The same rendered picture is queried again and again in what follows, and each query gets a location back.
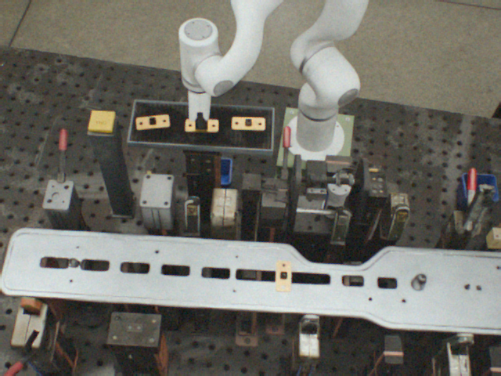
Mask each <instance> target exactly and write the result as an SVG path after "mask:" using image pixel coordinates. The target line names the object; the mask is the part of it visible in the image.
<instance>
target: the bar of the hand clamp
mask: <svg viewBox="0 0 501 376"><path fill-rule="evenodd" d="M495 193H496V191H495V187H494V186H488V185H486V184H485V183H482V184H481V185H479V187H478V189H477V191H475V194H474V196H473V199H472V201H471V203H470V206H469V208H468V209H467V212H466V214H465V216H464V218H463V231H461V233H460V234H463V233H464V231H465V229H466V227H467V224H468V222H472V226H473V228H472V230H470V235H474V232H475V230H477V229H478V226H479V224H480V222H481V220H482V218H483V215H484V213H485V211H486V209H487V208H490V207H492V206H493V205H494V203H495V201H494V199H493V197H494V195H495Z"/></svg>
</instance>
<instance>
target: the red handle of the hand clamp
mask: <svg viewBox="0 0 501 376"><path fill-rule="evenodd" d="M477 172H478V171H475V170H474V169H470V171H468V174H467V208H466V212H467V209H468V208H469V206H470V203H471V201H472V199H473V196H474V191H475V184H477ZM472 228H473V226H472V222H468V224H467V227H466V230H472Z"/></svg>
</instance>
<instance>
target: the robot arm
mask: <svg viewBox="0 0 501 376"><path fill-rule="evenodd" d="M368 1H369V0H326V4H325V6H324V9H323V12H322V15H321V16H320V17H319V18H318V19H317V21H316V22H315V23H314V24H313V25H312V26H311V28H310V29H307V31H305V32H304V33H302V34H301V35H299V36H298V37H297V38H295V39H294V42H293V44H292V46H291V48H290V58H291V61H292V63H293V65H294V67H295V68H297V70H298V71H299V73H300V74H301V75H302V77H303V79H305V81H306V83H305V84H304V85H303V86H302V88H301V92H300V95H299V101H298V112H297V117H294V118H293V119H292V120H291V121H290V123H289V124H288V126H289V127H290V128H291V133H290V147H289V151H290V152H291V153H292V155H294V156H295V154H300V155H301V161H303V162H307V160H308V159H313V161H325V156H326V155H338V153H339V152H341V150H342V148H343V145H344V131H343V129H342V127H341V126H340V124H339V123H338V122H337V112H338V107H342V106H344V105H346V104H348V103H350V102H351V101H352V100H353V99H355V98H356V97H357V95H358V94H359V90H360V81H359V77H358V74H357V73H356V71H355V69H353V68H352V66H351V65H350V63H349V62H348V61H347V60H346V59H345V57H344V56H342V55H341V53H340V51H339V50H338V49H337V48H336V46H335V45H334V43H333V42H338V41H343V40H345V39H348V37H350V36H351V35H353V34H354V32H355V31H357V29H358V28H359V25H360V23H361V21H362V18H363V16H364V14H365V11H366V7H367V5H368ZM282 2H283V0H231V5H232V9H233V12H234V16H235V18H236V37H235V39H234V42H233V44H232V47H231V49H230V50H229V51H228V54H226V55H225V56H224V57H222V54H221V52H220V49H219V46H218V29H217V27H216V25H214V24H213V23H212V22H211V21H209V20H205V19H192V20H187V21H186V22H185V23H184V24H183V25H182V26H181V28H179V31H178V39H179V50H180V62H182V69H181V74H182V81H183V84H184V85H185V86H186V88H187V89H188V90H189V120H190V121H195V124H196V129H198V130H208V120H209V114H210V106H211V96H220V95H222V94H224V93H226V92H228V91H229V90H230V89H231V88H232V87H233V86H234V85H235V84H236V83H237V82H238V81H240V80H241V79H242V77H243V76H244V75H245V74H246V73H247V72H248V71H249V70H250V69H251V68H252V67H253V65H254V63H255V61H256V59H257V58H258V55H259V52H260V48H261V45H262V40H263V30H264V23H265V19H266V18H267V16H268V15H269V14H270V12H271V11H273V10H274V9H275V8H276V7H277V6H279V5H280V4H281V3H282Z"/></svg>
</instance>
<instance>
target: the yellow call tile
mask: <svg viewBox="0 0 501 376"><path fill-rule="evenodd" d="M115 115H116V114H115V113H114V112H103V111H93V112H92V116H91V120H90V124H89V128H88V129H89V131H93V132H112V131H113V127H114V119H115Z"/></svg>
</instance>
